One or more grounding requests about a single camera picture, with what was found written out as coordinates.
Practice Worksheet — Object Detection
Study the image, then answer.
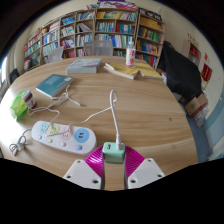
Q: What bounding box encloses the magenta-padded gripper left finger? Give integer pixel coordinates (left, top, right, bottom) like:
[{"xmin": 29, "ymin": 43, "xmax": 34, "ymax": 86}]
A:
[{"xmin": 62, "ymin": 145, "xmax": 107, "ymax": 191}]

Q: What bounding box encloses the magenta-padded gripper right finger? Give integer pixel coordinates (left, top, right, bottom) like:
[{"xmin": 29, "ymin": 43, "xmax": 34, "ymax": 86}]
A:
[{"xmin": 123, "ymin": 145, "xmax": 166, "ymax": 190}]

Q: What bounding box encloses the white pastel power strip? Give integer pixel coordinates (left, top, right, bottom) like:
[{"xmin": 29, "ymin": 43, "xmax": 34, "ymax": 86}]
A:
[{"xmin": 30, "ymin": 119, "xmax": 98, "ymax": 156}]

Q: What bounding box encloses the cardboard box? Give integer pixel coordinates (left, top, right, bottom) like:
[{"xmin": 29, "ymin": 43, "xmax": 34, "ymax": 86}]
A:
[{"xmin": 184, "ymin": 92, "xmax": 210, "ymax": 118}]

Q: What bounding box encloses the small white-capped red jar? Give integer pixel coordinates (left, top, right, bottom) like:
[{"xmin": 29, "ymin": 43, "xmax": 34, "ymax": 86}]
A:
[{"xmin": 21, "ymin": 89, "xmax": 37, "ymax": 110}]

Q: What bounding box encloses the green plastic container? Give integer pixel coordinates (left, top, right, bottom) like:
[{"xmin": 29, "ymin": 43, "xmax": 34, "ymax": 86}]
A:
[{"xmin": 9, "ymin": 90, "xmax": 30, "ymax": 121}]

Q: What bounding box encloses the teal book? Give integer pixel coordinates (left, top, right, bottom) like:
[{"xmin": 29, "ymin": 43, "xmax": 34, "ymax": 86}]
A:
[{"xmin": 35, "ymin": 73, "xmax": 76, "ymax": 100}]

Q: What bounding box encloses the thin yellow book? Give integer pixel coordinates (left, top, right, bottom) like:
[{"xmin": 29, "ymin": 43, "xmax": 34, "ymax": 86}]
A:
[{"xmin": 134, "ymin": 61, "xmax": 165, "ymax": 81}]

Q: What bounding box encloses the thick yellow book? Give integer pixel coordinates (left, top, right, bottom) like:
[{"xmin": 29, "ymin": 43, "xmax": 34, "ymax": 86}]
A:
[{"xmin": 102, "ymin": 62, "xmax": 140, "ymax": 81}]

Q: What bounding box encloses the black cloth cover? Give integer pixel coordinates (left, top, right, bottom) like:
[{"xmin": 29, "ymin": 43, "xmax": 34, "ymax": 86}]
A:
[{"xmin": 156, "ymin": 40, "xmax": 204, "ymax": 103}]

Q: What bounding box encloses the grey book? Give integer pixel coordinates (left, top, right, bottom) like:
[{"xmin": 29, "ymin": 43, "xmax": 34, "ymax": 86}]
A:
[{"xmin": 64, "ymin": 57, "xmax": 103, "ymax": 75}]

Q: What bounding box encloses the clear water bottle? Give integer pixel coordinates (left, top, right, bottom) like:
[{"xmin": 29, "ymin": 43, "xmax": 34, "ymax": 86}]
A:
[{"xmin": 125, "ymin": 36, "xmax": 137, "ymax": 69}]

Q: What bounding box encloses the black office chair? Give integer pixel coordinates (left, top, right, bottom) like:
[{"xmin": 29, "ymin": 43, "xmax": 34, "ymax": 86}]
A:
[{"xmin": 8, "ymin": 67, "xmax": 21, "ymax": 85}]

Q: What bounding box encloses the grey mesh chair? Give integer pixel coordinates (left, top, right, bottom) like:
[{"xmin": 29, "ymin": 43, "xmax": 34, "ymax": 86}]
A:
[
  {"xmin": 83, "ymin": 39, "xmax": 115, "ymax": 57},
  {"xmin": 46, "ymin": 45, "xmax": 65, "ymax": 64}
]

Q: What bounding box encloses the window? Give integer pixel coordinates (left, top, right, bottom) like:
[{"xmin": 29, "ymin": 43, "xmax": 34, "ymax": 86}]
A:
[{"xmin": 0, "ymin": 56, "xmax": 9, "ymax": 88}]

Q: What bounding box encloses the wooden bookshelf unit with books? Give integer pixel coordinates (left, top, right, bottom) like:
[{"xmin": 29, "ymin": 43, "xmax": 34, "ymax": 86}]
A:
[{"xmin": 22, "ymin": 0, "xmax": 167, "ymax": 71}]

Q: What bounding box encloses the white charger cable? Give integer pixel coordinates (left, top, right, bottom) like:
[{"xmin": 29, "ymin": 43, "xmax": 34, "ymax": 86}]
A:
[{"xmin": 26, "ymin": 84, "xmax": 123, "ymax": 150}]

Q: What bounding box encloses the white power strip cord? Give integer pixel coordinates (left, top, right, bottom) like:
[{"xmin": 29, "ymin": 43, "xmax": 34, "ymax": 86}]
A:
[{"xmin": 8, "ymin": 127, "xmax": 34, "ymax": 157}]

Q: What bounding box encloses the red wall poster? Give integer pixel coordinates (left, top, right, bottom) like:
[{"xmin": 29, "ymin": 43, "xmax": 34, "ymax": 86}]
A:
[{"xmin": 200, "ymin": 62, "xmax": 213, "ymax": 83}]

